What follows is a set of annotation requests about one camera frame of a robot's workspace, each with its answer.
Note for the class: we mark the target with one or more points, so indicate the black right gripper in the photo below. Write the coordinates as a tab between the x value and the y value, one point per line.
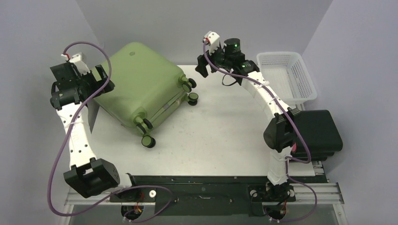
208	63

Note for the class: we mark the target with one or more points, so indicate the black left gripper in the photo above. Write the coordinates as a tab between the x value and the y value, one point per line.
88	76

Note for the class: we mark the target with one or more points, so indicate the green hard-shell suitcase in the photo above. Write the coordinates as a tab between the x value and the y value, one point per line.
148	89

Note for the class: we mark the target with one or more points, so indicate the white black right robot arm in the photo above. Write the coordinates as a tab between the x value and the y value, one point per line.
280	132

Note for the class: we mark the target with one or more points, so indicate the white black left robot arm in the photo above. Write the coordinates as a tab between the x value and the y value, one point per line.
88	175

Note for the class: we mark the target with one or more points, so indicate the white perforated plastic basket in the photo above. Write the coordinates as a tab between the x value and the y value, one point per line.
288	76

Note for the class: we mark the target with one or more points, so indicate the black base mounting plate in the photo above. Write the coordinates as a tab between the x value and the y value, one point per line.
255	196

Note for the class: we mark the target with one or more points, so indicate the black and pink storage organizer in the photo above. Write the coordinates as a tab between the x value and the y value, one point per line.
320	133

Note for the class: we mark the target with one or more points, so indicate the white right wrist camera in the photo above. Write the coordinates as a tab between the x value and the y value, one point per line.
213	39

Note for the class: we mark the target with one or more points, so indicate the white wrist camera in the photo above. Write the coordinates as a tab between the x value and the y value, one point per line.
213	39
78	61

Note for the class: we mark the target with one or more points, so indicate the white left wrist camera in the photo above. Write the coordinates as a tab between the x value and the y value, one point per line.
78	61

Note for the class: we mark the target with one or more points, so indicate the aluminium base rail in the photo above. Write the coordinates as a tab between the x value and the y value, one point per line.
327	193

